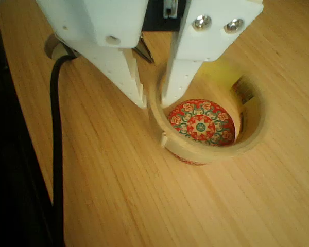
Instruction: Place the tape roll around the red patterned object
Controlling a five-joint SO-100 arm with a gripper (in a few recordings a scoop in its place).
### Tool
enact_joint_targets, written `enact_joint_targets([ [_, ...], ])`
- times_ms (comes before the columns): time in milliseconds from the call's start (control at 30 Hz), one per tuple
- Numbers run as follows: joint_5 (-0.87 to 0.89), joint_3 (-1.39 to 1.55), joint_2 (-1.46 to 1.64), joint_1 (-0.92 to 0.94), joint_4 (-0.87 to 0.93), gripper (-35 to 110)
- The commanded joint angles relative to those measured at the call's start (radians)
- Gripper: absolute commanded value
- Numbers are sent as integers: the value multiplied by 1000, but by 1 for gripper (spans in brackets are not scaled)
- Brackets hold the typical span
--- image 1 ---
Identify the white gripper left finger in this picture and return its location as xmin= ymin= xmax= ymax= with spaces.
xmin=37 ymin=0 xmax=149 ymax=109

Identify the red patterned ball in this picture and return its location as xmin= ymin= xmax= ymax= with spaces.
xmin=167 ymin=98 xmax=235 ymax=165

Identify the round desk cable grommet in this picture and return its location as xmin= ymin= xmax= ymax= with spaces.
xmin=44 ymin=34 xmax=77 ymax=61

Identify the beige roll of tape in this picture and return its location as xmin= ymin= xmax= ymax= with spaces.
xmin=147 ymin=60 xmax=268 ymax=166

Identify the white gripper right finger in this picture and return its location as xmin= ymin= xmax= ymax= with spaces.
xmin=161 ymin=0 xmax=264 ymax=107

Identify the thick black cable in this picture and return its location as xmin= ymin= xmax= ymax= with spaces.
xmin=49 ymin=54 xmax=79 ymax=247

